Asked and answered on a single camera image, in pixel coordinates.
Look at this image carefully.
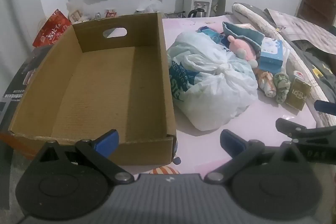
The green rolled towel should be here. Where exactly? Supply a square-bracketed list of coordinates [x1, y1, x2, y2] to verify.
[273, 72, 290, 104]

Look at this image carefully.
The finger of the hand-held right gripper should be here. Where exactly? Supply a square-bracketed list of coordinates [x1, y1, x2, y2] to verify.
[276, 118, 336, 141]
[314, 100, 336, 117]

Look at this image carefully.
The red snack bag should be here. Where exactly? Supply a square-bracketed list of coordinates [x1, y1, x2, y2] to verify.
[32, 9, 72, 47]

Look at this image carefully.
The dark printed carton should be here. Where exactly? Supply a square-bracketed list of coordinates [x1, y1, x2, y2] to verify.
[0, 46, 53, 135]

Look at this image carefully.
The dark jacket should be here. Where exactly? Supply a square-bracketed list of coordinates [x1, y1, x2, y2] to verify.
[291, 40, 336, 104]

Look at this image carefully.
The white water dispenser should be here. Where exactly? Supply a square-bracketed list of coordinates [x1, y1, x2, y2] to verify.
[183, 0, 214, 18]

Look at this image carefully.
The olive small box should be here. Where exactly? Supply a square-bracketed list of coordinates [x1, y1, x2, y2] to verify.
[286, 77, 311, 111]

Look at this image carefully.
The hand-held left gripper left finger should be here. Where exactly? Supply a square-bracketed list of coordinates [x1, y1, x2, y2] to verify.
[33, 129, 135, 184]

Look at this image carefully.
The white rolled quilt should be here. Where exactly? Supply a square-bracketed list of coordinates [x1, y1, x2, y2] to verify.
[231, 3, 328, 115]

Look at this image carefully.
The steel electric kettle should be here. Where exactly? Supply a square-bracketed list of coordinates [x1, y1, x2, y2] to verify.
[188, 7, 206, 18]

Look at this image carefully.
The teal cloth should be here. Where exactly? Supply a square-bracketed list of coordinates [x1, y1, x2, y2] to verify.
[223, 21, 265, 52]

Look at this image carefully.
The striped rolled cloth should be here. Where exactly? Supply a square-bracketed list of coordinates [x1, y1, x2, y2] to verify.
[256, 69, 277, 98]

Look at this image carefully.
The pink play mat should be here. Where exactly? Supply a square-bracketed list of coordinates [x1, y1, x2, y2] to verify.
[131, 14, 317, 174]

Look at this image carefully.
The brown cardboard box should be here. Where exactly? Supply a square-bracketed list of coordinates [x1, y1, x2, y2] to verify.
[8, 12, 177, 166]

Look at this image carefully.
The white plastic bag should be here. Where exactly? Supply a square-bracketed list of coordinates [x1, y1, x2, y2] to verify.
[167, 31, 259, 132]

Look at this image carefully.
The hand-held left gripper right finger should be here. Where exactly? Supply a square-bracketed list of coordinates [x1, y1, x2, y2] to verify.
[204, 129, 309, 185]

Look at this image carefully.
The pink plush toy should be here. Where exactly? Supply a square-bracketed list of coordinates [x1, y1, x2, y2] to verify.
[227, 35, 259, 68]

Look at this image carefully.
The blue patterned packet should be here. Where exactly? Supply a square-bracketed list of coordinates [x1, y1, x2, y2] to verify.
[196, 26, 226, 43]

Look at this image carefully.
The grey paper poster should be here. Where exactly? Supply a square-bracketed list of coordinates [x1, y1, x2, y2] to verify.
[264, 8, 336, 55]

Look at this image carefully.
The blue tissue packet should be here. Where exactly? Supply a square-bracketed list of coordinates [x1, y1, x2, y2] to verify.
[259, 37, 285, 75]

